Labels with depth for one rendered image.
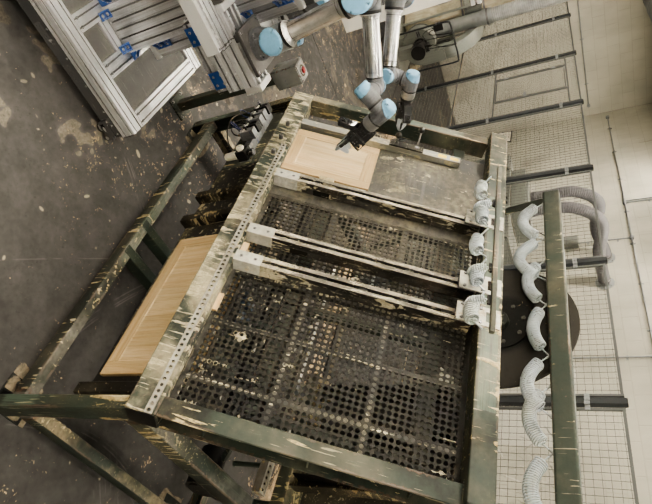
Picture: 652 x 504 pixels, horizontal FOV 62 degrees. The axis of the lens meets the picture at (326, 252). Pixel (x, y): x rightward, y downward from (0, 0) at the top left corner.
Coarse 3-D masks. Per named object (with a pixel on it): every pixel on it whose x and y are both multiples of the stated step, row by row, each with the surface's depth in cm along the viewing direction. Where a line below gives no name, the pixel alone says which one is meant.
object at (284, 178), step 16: (288, 176) 282; (304, 176) 284; (304, 192) 285; (320, 192) 283; (336, 192) 280; (352, 192) 280; (368, 192) 281; (368, 208) 282; (384, 208) 280; (400, 208) 277; (416, 208) 280; (432, 208) 279; (432, 224) 280; (448, 224) 277; (464, 224) 274
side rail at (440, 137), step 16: (320, 112) 340; (336, 112) 337; (352, 112) 334; (368, 112) 334; (384, 128) 337; (416, 128) 331; (432, 128) 331; (432, 144) 336; (448, 144) 334; (464, 144) 331; (480, 144) 328
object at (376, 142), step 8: (304, 120) 322; (304, 128) 322; (312, 128) 320; (320, 128) 319; (328, 128) 319; (336, 128) 320; (336, 136) 320; (368, 144) 319; (376, 144) 318; (384, 144) 316; (400, 152) 317; (408, 152) 316; (416, 152) 315; (424, 152) 315; (432, 152) 316; (432, 160) 316; (440, 160) 315; (448, 160) 313
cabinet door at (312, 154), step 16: (304, 144) 310; (320, 144) 312; (336, 144) 314; (288, 160) 299; (304, 160) 301; (320, 160) 303; (336, 160) 304; (352, 160) 306; (368, 160) 307; (336, 176) 295; (352, 176) 297; (368, 176) 298
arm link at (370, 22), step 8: (376, 8) 228; (368, 16) 229; (376, 16) 230; (368, 24) 232; (376, 24) 232; (368, 32) 233; (376, 32) 233; (368, 40) 235; (376, 40) 235; (368, 48) 236; (376, 48) 236; (368, 56) 238; (376, 56) 238; (368, 64) 240; (376, 64) 239; (368, 72) 242; (376, 72) 241; (368, 80) 244; (376, 80) 242; (384, 88) 249
